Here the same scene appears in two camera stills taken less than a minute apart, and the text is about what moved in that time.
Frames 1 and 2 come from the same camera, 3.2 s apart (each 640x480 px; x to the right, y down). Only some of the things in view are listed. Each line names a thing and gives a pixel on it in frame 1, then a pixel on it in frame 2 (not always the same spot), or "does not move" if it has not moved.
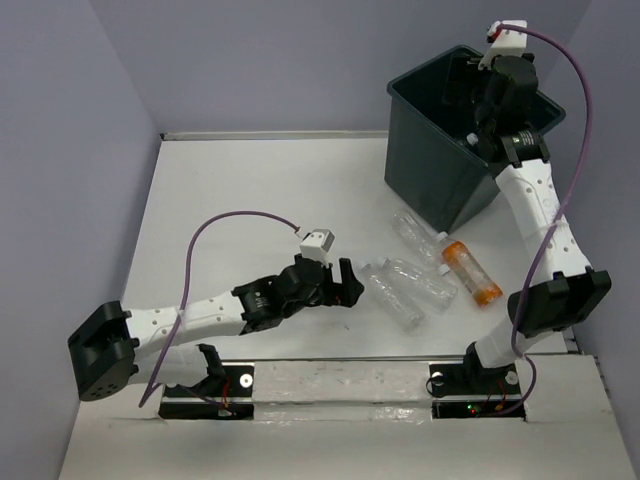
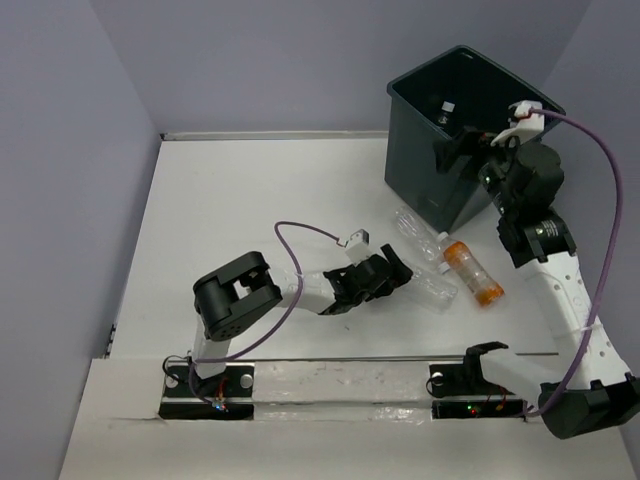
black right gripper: [462, 70] -> [473, 141]
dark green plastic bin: [433, 164] does not move
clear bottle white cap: [433, 290] does not move
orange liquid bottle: [459, 258] does not move
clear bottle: [422, 236] does not move
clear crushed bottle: [404, 309] -> [447, 107]
